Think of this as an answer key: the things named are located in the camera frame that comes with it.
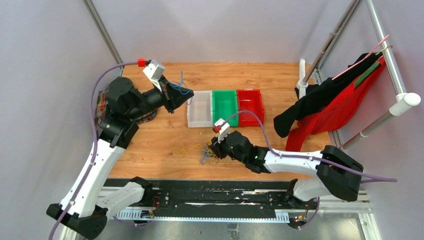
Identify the white plastic bin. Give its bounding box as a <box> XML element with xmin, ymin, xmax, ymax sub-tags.
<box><xmin>187</xmin><ymin>90</ymin><xmax>213</xmax><ymax>128</ymax></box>

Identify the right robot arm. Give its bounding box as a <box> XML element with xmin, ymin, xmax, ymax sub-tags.
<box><xmin>207</xmin><ymin>131</ymin><xmax>364</xmax><ymax>209</ymax></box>

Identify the purple cable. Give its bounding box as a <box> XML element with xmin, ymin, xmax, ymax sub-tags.
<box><xmin>213</xmin><ymin>110</ymin><xmax>398</xmax><ymax>184</ymax></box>
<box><xmin>48</xmin><ymin>58</ymin><xmax>147</xmax><ymax>240</ymax></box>

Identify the red garment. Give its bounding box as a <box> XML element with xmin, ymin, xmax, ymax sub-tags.
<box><xmin>285</xmin><ymin>56</ymin><xmax>386</xmax><ymax>152</ymax></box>

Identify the metal clothes rack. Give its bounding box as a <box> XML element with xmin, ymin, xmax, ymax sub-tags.
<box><xmin>296</xmin><ymin>0</ymin><xmax>421</xmax><ymax>151</ymax></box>

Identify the green plastic bin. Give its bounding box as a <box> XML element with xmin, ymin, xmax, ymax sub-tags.
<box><xmin>212</xmin><ymin>90</ymin><xmax>239</xmax><ymax>123</ymax></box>

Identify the pink hanger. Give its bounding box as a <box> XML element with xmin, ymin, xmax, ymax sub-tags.
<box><xmin>332</xmin><ymin>34</ymin><xmax>390</xmax><ymax>80</ymax></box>

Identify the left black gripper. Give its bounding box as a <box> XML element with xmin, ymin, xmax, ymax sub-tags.
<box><xmin>128</xmin><ymin>74</ymin><xmax>195</xmax><ymax>120</ymax></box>

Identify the blue cable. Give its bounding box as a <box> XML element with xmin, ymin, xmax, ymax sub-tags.
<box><xmin>170</xmin><ymin>70</ymin><xmax>194</xmax><ymax>99</ymax></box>

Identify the red plastic bin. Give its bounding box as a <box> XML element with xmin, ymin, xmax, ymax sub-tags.
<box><xmin>236</xmin><ymin>89</ymin><xmax>265</xmax><ymax>127</ymax></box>

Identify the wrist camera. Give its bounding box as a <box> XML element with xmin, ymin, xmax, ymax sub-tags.
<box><xmin>213</xmin><ymin>118</ymin><xmax>230</xmax><ymax>143</ymax></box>
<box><xmin>142</xmin><ymin>59</ymin><xmax>166</xmax><ymax>92</ymax></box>

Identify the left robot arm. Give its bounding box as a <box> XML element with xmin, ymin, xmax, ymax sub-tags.
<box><xmin>46</xmin><ymin>76</ymin><xmax>194</xmax><ymax>240</ymax></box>

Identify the black garment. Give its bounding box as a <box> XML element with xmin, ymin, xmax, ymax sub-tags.
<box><xmin>273</xmin><ymin>52</ymin><xmax>383</xmax><ymax>138</ymax></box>

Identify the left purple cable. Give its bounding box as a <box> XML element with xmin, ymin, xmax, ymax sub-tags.
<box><xmin>48</xmin><ymin>58</ymin><xmax>147</xmax><ymax>240</ymax></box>

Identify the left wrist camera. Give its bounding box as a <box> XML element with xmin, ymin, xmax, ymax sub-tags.
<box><xmin>142</xmin><ymin>59</ymin><xmax>166</xmax><ymax>92</ymax></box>

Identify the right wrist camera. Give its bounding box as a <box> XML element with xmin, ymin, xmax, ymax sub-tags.
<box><xmin>213</xmin><ymin>118</ymin><xmax>230</xmax><ymax>143</ymax></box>

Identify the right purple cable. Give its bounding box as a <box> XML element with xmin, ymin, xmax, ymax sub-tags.
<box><xmin>213</xmin><ymin>110</ymin><xmax>398</xmax><ymax>184</ymax></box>

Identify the plaid cloth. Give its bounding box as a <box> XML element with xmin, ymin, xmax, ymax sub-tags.
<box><xmin>94</xmin><ymin>86</ymin><xmax>159</xmax><ymax>130</ymax></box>

